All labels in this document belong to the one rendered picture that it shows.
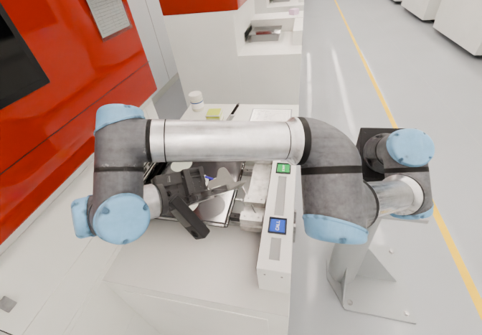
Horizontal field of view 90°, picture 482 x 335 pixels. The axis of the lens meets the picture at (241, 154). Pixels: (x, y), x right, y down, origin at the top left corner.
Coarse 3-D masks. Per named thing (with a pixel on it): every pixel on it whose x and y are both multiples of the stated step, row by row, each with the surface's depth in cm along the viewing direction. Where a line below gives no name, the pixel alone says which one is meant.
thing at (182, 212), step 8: (176, 200) 54; (176, 208) 53; (184, 208) 54; (176, 216) 55; (184, 216) 53; (192, 216) 54; (184, 224) 56; (192, 224) 54; (200, 224) 55; (192, 232) 55; (200, 232) 54; (208, 232) 55
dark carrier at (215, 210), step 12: (168, 168) 112; (204, 168) 109; (216, 168) 109; (228, 168) 108; (228, 192) 97; (204, 204) 93; (216, 204) 93; (228, 204) 92; (168, 216) 91; (204, 216) 89; (216, 216) 89
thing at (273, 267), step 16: (272, 176) 93; (288, 176) 92; (272, 192) 87; (288, 192) 86; (272, 208) 82; (288, 208) 81; (288, 224) 76; (272, 240) 73; (288, 240) 72; (272, 256) 69; (288, 256) 68; (272, 272) 67; (288, 272) 65; (272, 288) 74; (288, 288) 71
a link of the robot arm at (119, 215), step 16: (96, 176) 37; (112, 176) 37; (128, 176) 38; (96, 192) 37; (112, 192) 37; (128, 192) 38; (96, 208) 37; (112, 208) 35; (128, 208) 36; (144, 208) 38; (96, 224) 35; (112, 224) 34; (128, 224) 36; (144, 224) 37; (112, 240) 34; (128, 240) 36
